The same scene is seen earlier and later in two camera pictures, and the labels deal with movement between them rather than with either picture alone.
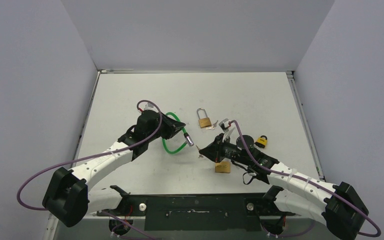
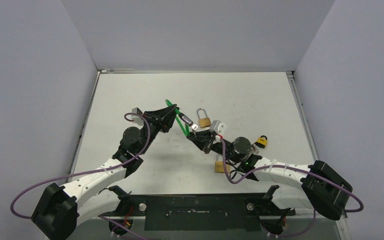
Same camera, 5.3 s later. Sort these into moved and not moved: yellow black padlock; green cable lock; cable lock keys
Moved: cable lock keys; green cable lock
Not moved: yellow black padlock
